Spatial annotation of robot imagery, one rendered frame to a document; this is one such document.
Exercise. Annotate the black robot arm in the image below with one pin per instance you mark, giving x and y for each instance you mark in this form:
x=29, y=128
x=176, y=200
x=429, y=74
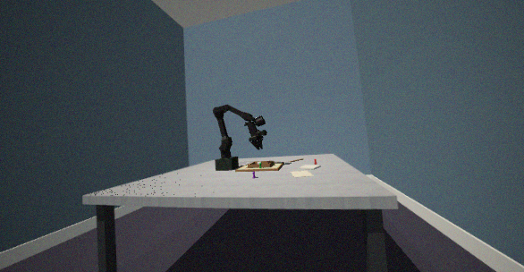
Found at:
x=226, y=140

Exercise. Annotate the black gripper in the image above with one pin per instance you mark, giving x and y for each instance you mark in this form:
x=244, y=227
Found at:
x=254, y=139

